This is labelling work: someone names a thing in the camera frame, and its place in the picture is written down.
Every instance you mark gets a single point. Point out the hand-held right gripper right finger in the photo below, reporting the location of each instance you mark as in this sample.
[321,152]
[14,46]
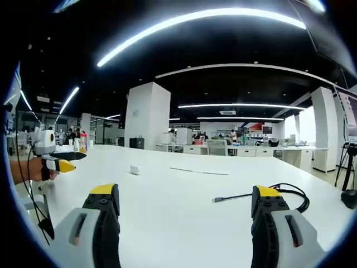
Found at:
[281,223]

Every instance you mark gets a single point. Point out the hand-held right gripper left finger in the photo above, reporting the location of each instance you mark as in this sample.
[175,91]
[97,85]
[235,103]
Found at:
[83,223]

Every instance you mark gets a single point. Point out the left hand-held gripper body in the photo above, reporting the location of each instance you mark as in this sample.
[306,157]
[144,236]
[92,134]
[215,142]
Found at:
[44,142]

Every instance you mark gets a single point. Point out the white charger adapter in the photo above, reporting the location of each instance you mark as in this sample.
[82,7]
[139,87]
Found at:
[135,170]

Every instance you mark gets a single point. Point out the white desk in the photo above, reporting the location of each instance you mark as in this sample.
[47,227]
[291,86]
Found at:
[178,201]

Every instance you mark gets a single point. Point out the person's left hand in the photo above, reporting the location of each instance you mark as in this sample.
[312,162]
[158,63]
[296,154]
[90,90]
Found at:
[37,170]

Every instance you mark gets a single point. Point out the short ceiling light strip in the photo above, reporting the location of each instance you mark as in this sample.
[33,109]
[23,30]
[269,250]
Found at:
[69,100]

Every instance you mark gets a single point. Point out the black bag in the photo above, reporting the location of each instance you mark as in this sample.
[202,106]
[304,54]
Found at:
[137,143]

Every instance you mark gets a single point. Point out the black round object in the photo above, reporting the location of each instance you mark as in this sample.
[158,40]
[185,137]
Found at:
[350,198]

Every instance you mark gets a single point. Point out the row of white office desks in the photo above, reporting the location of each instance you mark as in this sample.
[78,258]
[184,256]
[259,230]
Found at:
[251,152]

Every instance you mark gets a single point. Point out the black tripod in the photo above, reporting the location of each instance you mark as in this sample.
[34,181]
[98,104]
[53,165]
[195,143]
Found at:
[347,167]

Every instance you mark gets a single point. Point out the white square pillar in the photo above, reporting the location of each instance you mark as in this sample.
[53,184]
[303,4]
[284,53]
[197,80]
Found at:
[146,114]

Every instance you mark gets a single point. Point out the thin white strip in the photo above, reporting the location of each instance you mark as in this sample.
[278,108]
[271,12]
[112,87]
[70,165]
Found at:
[199,171]

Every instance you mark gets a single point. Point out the grey mesh office chair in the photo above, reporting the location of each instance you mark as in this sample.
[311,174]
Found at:
[217,147]

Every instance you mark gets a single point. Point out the white slim pillar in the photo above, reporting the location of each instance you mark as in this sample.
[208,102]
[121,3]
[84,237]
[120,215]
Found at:
[323,128]

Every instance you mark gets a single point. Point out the long straight ceiling light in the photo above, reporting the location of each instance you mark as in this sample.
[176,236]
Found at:
[240,105]

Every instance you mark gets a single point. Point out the long curved ceiling light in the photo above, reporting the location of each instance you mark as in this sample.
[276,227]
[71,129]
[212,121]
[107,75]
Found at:
[178,21]

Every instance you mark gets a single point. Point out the dark hanging panel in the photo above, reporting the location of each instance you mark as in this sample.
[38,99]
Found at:
[332,36]

